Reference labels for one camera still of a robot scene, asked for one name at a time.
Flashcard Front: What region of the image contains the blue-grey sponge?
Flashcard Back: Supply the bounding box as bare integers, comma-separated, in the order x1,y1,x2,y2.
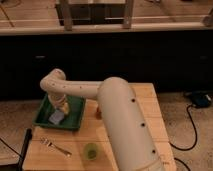
49,110,64,125

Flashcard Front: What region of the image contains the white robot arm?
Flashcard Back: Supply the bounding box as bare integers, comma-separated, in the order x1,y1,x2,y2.
40,69,165,171

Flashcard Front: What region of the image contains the green plastic tray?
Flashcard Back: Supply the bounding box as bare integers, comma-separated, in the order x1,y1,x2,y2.
33,95,86,131

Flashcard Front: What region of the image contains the orange fruit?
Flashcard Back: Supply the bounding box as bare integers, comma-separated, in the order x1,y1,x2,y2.
96,106,102,119

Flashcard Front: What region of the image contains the silver metal fork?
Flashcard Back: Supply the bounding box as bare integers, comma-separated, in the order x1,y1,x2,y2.
40,138,72,157

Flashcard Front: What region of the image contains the black pole beside table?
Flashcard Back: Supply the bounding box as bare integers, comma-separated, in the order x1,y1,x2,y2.
16,128,32,171

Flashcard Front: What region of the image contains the green plastic cup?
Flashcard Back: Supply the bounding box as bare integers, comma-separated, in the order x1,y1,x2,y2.
83,143,98,160

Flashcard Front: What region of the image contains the black power adapter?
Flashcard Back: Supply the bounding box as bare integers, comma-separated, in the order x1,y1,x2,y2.
189,92,212,108

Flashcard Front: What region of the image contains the wooden frame left post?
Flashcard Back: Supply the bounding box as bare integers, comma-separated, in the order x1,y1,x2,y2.
59,0,72,31

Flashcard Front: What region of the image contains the wooden frame post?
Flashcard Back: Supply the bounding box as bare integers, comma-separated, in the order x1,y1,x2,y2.
59,0,72,31
122,0,134,29

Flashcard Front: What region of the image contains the wooden frame right post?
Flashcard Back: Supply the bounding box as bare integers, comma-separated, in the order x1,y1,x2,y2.
122,0,134,29

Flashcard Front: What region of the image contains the black cable on floor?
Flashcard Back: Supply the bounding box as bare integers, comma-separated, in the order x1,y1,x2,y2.
168,103,199,152

